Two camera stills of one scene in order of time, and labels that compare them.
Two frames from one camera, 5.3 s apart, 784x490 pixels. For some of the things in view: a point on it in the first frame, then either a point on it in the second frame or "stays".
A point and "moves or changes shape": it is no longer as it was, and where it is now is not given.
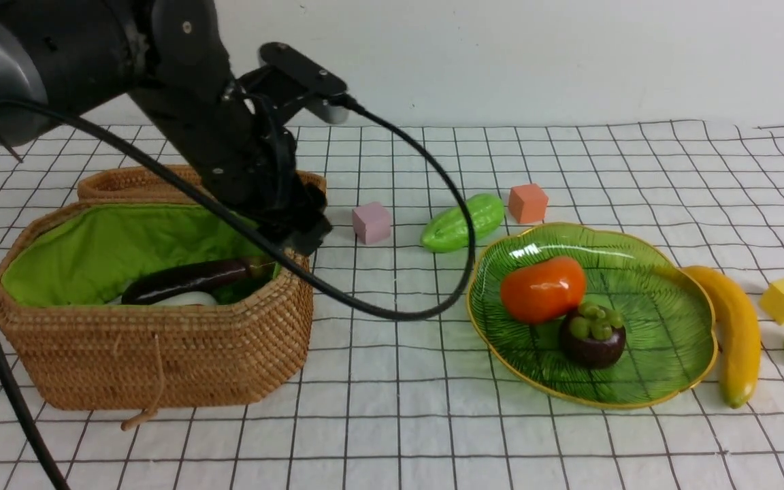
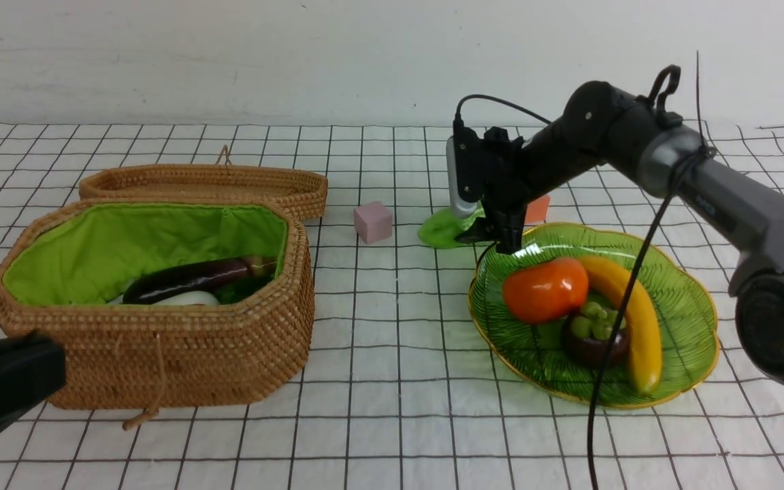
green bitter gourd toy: [449, 231] stays
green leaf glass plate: [528, 356] moves or changes shape
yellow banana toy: [737, 333] → [646, 335]
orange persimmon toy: [543, 290] stays
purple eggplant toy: [182, 281] stays
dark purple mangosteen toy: [593, 337] stays
